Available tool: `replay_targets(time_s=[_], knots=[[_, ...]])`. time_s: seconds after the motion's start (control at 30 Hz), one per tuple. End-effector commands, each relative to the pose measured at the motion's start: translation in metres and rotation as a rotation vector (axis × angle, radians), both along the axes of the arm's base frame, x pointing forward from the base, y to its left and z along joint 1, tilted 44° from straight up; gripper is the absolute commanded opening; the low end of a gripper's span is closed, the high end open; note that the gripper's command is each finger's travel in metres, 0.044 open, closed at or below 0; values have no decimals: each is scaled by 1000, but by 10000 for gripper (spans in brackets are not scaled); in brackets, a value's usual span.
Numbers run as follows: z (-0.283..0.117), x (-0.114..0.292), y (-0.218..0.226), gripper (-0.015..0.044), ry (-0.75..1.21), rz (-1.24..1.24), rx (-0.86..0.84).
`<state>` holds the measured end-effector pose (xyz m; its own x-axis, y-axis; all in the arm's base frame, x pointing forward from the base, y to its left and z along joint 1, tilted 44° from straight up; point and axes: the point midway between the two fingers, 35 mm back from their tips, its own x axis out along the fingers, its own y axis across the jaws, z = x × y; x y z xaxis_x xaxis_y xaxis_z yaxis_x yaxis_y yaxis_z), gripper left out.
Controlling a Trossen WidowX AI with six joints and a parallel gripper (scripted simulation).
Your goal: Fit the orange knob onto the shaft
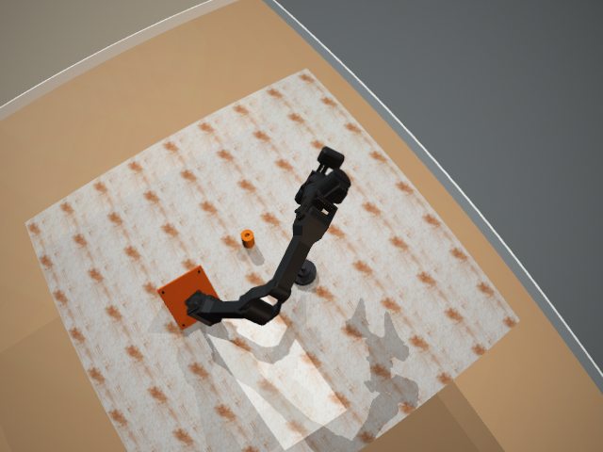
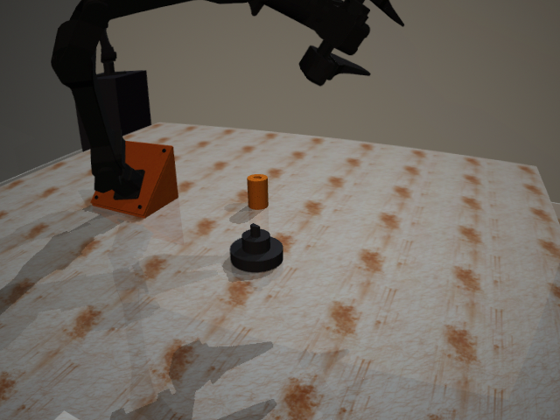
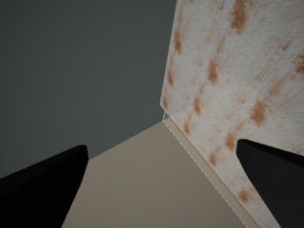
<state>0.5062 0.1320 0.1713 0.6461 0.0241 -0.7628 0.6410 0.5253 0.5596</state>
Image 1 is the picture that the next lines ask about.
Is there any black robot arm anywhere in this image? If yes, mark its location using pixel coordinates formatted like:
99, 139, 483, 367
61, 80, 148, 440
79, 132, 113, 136
184, 169, 351, 327

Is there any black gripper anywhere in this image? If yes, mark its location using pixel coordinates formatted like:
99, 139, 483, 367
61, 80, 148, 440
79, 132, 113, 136
294, 146, 345, 205

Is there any orange knob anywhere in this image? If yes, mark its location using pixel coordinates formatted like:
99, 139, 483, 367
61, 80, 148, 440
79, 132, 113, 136
241, 230, 254, 249

